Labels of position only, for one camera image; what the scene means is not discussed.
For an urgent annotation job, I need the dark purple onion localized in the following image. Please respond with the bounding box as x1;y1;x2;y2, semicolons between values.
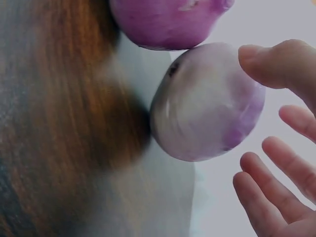
108;0;236;51

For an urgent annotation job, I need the pale peeled purple onion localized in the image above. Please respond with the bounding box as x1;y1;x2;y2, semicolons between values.
149;42;267;163

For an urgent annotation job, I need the white cutting board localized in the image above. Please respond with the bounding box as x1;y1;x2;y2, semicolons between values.
108;31;198;237

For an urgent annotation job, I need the person's right hand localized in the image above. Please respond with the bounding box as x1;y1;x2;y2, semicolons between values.
233;39;316;237

